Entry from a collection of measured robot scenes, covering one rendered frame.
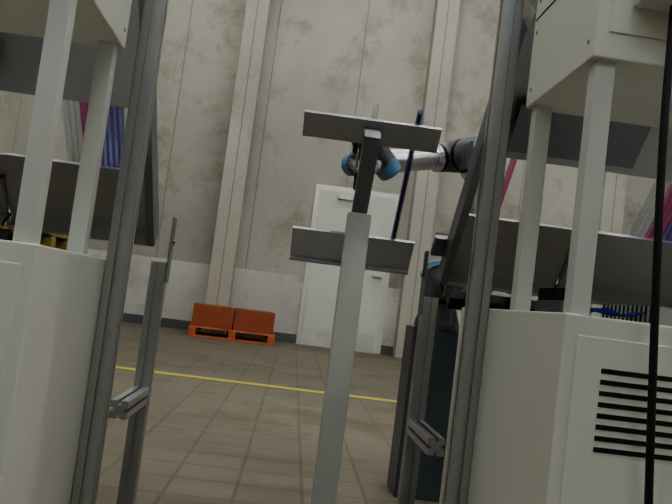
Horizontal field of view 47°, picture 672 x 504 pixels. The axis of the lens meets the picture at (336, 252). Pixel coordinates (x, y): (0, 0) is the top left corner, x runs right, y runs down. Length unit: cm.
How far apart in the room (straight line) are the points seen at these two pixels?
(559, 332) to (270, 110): 966
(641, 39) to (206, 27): 1001
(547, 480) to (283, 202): 944
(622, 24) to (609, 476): 66
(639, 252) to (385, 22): 922
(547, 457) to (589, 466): 6
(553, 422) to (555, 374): 7
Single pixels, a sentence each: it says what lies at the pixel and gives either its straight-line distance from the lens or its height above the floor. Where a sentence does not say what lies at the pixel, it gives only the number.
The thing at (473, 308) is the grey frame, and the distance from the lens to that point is 155.
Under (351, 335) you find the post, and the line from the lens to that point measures 195.
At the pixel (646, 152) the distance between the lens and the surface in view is 196.
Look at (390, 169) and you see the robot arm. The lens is 231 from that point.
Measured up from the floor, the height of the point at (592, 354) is 57.
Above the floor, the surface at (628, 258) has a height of 80.
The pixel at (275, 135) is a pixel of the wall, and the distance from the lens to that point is 1063.
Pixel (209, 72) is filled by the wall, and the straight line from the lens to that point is 1090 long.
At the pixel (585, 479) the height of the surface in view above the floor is 39.
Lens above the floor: 59
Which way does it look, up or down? 4 degrees up
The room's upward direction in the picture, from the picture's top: 7 degrees clockwise
